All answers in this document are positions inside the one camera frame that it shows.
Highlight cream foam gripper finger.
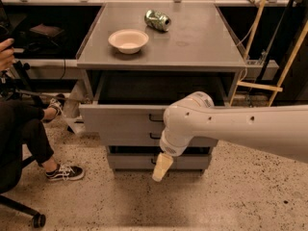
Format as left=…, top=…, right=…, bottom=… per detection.
left=152, top=153, right=173, bottom=182

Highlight grey top drawer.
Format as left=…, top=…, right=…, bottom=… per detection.
left=80, top=70, right=236, bottom=133

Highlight grey drawer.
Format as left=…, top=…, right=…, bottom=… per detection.
left=80, top=70, right=236, bottom=133
left=107, top=154, right=211, bottom=170
left=99, top=132, right=218, bottom=147

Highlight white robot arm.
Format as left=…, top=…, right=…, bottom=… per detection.
left=152, top=91, right=308, bottom=182

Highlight grey bottom drawer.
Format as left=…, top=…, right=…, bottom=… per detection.
left=107, top=154, right=211, bottom=170

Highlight grey middle drawer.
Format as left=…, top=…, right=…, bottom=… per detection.
left=99, top=132, right=218, bottom=147

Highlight grey metal drawer cabinet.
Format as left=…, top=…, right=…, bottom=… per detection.
left=77, top=2, right=245, bottom=156

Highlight person's hand holding device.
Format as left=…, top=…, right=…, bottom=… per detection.
left=0, top=38, right=15, bottom=71

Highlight black white sneaker near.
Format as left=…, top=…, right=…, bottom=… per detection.
left=45, top=165, right=85, bottom=181

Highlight black white sneaker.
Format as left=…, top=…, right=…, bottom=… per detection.
left=49, top=93, right=65, bottom=116
left=45, top=165, right=85, bottom=181

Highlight black white sneaker far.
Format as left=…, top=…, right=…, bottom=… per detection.
left=49, top=93, right=65, bottom=116

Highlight white paper bowl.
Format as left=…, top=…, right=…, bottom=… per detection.
left=108, top=29, right=149, bottom=54

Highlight black office chair base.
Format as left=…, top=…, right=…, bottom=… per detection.
left=0, top=156, right=46, bottom=229

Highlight crushed green soda can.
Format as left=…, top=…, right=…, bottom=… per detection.
left=144, top=10, right=171, bottom=32

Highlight seated person's black-trousered legs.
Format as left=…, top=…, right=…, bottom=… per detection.
left=0, top=100, right=58, bottom=172

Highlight wooden frame stand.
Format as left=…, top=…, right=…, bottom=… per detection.
left=221, top=0, right=308, bottom=105

